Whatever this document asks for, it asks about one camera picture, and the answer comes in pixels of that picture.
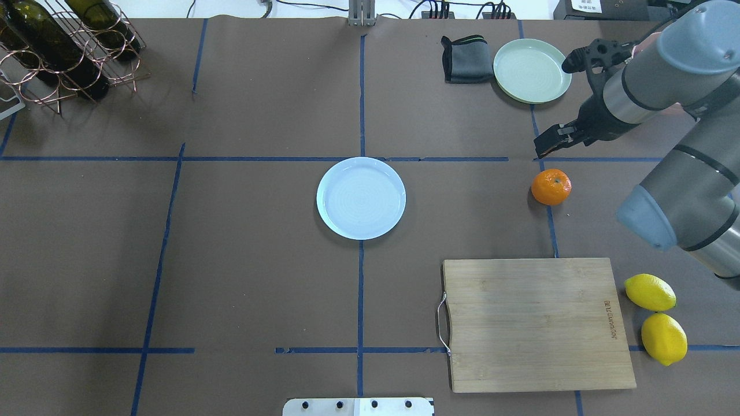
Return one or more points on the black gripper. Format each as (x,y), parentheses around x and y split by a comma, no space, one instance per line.
(595,118)

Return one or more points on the orange mandarin fruit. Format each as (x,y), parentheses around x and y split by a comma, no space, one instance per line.
(551,187)

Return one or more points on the light blue plate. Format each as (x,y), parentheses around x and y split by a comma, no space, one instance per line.
(361,198)

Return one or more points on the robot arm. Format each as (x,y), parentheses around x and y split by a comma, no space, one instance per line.
(692,62)

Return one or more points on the light green plate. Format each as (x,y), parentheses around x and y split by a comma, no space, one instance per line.
(530,71)

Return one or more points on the folded grey cloth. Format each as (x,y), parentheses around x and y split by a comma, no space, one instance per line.
(467,60)

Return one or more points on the upper yellow lemon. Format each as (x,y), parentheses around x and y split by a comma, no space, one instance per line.
(650,292)

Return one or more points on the yellow lemon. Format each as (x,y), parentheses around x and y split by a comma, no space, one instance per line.
(650,292)
(664,339)

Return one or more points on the bamboo cutting board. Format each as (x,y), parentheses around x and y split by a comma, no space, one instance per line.
(534,325)

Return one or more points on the lower yellow lemon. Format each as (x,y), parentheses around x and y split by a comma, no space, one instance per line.
(664,339)

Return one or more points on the dark green wine bottle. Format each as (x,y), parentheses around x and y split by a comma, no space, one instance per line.
(59,53)

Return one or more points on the grey metal post bracket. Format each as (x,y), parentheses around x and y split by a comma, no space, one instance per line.
(362,13)

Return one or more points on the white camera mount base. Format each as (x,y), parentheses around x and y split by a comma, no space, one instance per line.
(360,406)

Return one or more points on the copper wire bottle rack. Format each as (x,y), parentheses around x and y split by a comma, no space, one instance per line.
(23,72)

